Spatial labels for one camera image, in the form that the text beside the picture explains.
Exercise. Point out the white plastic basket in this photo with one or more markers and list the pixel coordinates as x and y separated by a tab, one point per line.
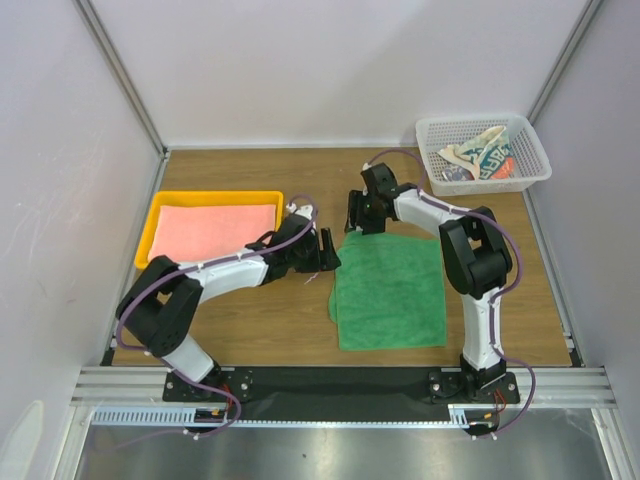
531	162

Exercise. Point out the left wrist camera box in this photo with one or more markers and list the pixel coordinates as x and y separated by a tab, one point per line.
306	211

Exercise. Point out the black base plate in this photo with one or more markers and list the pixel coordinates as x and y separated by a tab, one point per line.
357	394

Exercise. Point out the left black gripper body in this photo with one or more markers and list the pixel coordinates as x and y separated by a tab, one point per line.
306	258

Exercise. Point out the aluminium frame rail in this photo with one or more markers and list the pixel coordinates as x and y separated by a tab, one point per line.
545	387

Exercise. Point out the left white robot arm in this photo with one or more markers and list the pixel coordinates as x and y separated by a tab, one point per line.
159	308

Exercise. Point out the pink towel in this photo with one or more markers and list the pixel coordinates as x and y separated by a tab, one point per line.
190	234

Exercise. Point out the green towel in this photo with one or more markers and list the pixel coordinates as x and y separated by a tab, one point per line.
389	293

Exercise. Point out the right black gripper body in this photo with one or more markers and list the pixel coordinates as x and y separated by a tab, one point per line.
363	212

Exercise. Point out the patterned white cloth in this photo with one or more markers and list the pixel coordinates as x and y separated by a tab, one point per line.
487	156

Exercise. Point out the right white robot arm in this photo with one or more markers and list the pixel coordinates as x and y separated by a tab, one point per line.
475	256

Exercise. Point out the yellow plastic tray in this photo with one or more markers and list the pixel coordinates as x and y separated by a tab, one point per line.
195	198

